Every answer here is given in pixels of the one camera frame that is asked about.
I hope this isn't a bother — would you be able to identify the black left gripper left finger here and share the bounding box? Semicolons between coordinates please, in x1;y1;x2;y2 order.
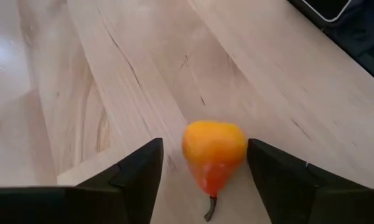
0;138;164;224

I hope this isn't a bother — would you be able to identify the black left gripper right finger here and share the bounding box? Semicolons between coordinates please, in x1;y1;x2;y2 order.
246;138;374;224

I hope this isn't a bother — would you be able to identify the red orange pear with stem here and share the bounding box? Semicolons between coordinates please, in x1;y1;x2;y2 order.
181;119;248;222

